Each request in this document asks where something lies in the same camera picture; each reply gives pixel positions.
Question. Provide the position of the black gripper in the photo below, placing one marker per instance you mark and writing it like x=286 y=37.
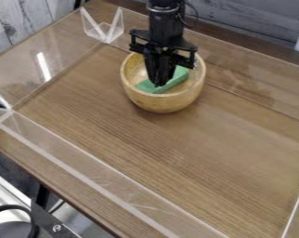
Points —
x=162 y=45

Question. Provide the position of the green rectangular block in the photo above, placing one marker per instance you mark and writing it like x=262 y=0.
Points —
x=147 y=87

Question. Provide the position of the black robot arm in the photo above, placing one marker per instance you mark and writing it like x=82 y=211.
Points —
x=165 y=3

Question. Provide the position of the brown wooden bowl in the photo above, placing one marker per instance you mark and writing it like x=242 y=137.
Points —
x=165 y=102

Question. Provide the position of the black table leg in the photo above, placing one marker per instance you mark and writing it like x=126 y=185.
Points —
x=42 y=196

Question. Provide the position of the black metal clamp plate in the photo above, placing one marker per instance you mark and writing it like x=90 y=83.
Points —
x=49 y=227

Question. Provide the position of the clear acrylic corner bracket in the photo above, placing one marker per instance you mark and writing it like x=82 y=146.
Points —
x=103 y=32

